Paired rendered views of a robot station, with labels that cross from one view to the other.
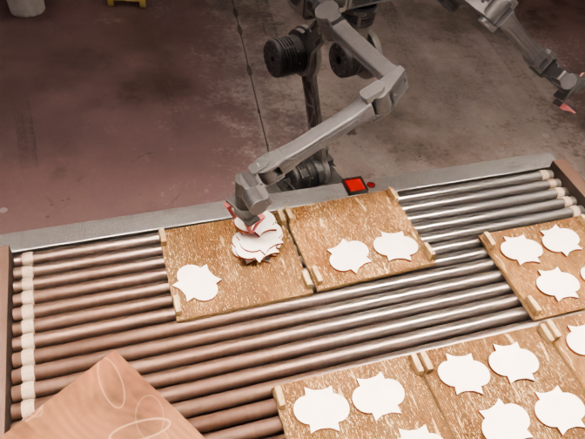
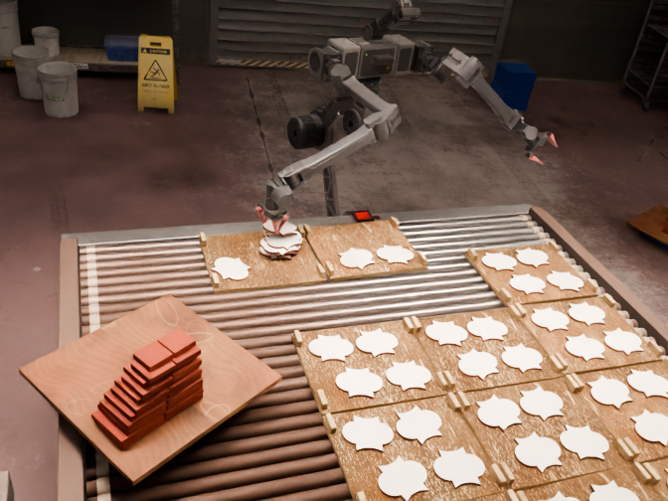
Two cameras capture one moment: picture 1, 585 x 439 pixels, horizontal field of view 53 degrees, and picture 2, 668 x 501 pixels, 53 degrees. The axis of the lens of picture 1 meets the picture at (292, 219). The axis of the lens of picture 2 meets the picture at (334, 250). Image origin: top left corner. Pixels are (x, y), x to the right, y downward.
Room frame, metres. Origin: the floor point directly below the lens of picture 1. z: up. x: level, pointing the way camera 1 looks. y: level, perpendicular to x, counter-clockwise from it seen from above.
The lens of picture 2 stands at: (-0.93, -0.08, 2.41)
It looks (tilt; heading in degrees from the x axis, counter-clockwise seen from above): 34 degrees down; 359
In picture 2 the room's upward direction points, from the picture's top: 8 degrees clockwise
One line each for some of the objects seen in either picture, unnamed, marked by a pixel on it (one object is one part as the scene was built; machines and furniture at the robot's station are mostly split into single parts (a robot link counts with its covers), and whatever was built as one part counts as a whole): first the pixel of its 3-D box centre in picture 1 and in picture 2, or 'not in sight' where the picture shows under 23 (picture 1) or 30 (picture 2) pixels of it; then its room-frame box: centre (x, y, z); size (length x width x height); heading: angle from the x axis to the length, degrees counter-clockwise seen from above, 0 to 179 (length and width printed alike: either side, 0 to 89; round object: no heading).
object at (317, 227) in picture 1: (356, 236); (363, 248); (1.33, -0.22, 0.93); 0.41 x 0.35 x 0.02; 114
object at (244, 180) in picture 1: (245, 185); (274, 189); (1.22, 0.14, 1.20); 0.07 x 0.06 x 0.07; 33
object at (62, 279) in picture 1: (325, 233); (336, 248); (1.35, -0.11, 0.90); 1.95 x 0.05 x 0.05; 112
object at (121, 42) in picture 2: not in sight; (126, 49); (5.21, 2.03, 0.22); 0.40 x 0.31 x 0.16; 106
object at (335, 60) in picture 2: (320, 4); (335, 70); (1.86, -0.01, 1.45); 0.09 x 0.08 x 0.12; 126
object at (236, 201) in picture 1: (245, 199); (272, 202); (1.22, 0.15, 1.14); 0.10 x 0.07 x 0.07; 48
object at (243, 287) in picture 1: (232, 262); (260, 258); (1.16, 0.17, 0.93); 0.41 x 0.35 x 0.02; 112
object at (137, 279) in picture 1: (329, 245); (340, 254); (1.30, -0.13, 0.90); 1.95 x 0.05 x 0.05; 112
